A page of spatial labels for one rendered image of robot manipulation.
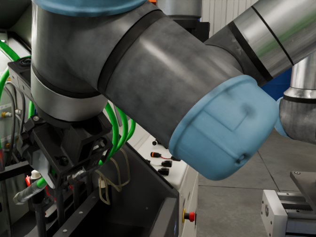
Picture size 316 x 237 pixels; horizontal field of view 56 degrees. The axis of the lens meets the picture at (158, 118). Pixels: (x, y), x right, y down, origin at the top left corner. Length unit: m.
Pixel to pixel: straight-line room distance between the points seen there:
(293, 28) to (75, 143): 0.23
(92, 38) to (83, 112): 0.10
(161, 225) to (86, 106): 0.60
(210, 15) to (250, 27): 6.73
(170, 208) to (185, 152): 0.71
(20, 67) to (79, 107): 0.15
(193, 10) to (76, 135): 0.28
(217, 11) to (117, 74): 6.84
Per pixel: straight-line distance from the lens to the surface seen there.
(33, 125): 0.37
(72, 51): 0.21
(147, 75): 0.19
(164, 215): 0.87
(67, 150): 0.34
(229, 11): 7.03
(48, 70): 0.25
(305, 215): 0.88
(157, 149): 1.25
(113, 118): 0.65
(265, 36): 0.30
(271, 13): 0.31
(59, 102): 0.27
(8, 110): 1.05
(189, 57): 0.19
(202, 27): 0.50
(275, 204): 0.89
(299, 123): 0.88
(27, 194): 0.56
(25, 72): 0.40
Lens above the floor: 1.42
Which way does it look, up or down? 15 degrees down
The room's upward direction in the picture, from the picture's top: straight up
